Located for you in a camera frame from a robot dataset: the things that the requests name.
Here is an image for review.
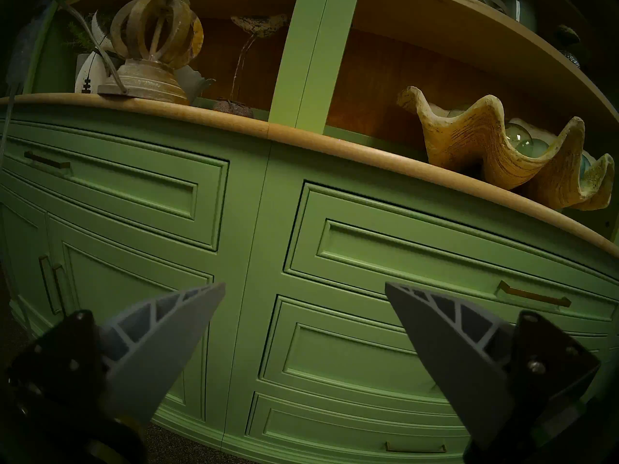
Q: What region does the carved wooden table lamp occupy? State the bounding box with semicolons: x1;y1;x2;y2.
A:
98;0;205;105

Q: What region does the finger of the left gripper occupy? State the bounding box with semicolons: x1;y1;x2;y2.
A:
7;1;55;87

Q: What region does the giant clam shell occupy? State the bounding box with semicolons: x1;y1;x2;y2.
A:
397;86;616;211

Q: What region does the shell-shaped bowl with seashells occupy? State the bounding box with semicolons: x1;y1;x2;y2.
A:
174;65;216;103

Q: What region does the small plant in glass pot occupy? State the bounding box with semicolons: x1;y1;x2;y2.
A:
551;23;583;68

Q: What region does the brass door handle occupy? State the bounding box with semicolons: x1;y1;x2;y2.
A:
52;263;68;317
39;254;55;316

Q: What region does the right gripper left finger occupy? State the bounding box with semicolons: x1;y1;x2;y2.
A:
5;283;225;449

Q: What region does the brass drawer handle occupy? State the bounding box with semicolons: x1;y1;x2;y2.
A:
498;280;572;308
384;441;447;454
24;151;72;174

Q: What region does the green wooden shelf cabinet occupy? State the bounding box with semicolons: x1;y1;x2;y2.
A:
0;0;619;464

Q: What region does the white whale tail figurine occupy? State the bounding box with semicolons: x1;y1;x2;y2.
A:
75;11;119;94

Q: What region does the rosemary plant in white pot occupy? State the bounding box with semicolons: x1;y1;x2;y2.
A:
65;14;114;58

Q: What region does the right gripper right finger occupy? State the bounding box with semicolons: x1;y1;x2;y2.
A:
385;283;600;449

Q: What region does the clear lamp cable with switch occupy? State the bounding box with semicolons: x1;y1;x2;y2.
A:
0;1;129;178

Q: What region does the tall green ceramic vase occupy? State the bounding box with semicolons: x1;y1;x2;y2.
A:
498;0;538;32

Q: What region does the brown shorebird figurine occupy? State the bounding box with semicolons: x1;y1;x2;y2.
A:
210;14;289;118

